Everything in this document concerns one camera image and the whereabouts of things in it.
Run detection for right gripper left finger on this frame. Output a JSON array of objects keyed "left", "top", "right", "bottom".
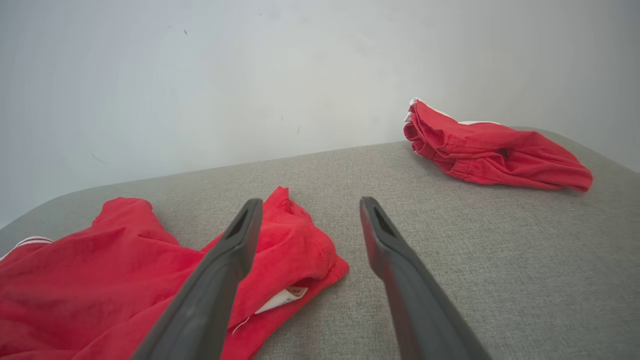
[{"left": 131, "top": 198, "right": 265, "bottom": 360}]

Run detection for red shorts white hem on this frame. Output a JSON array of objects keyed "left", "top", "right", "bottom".
[{"left": 402, "top": 97, "right": 594, "bottom": 194}]

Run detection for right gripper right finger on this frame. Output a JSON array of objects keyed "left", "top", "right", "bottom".
[{"left": 358, "top": 196, "right": 494, "bottom": 360}]

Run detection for red shirt white sleeves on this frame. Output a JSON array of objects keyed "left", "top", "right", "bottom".
[{"left": 0, "top": 186, "right": 350, "bottom": 360}]

